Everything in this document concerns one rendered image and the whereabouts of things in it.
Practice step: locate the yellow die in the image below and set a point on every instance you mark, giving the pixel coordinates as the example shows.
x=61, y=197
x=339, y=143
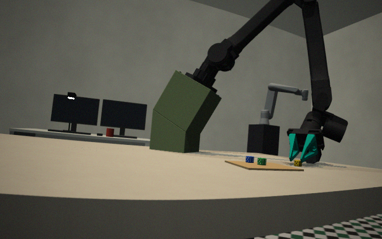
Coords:
x=297, y=163

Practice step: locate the green die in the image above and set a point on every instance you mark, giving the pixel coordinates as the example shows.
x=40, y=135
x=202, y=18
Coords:
x=261, y=161

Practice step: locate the blue die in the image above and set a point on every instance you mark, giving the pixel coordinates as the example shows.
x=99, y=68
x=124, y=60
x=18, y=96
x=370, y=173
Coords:
x=250, y=159

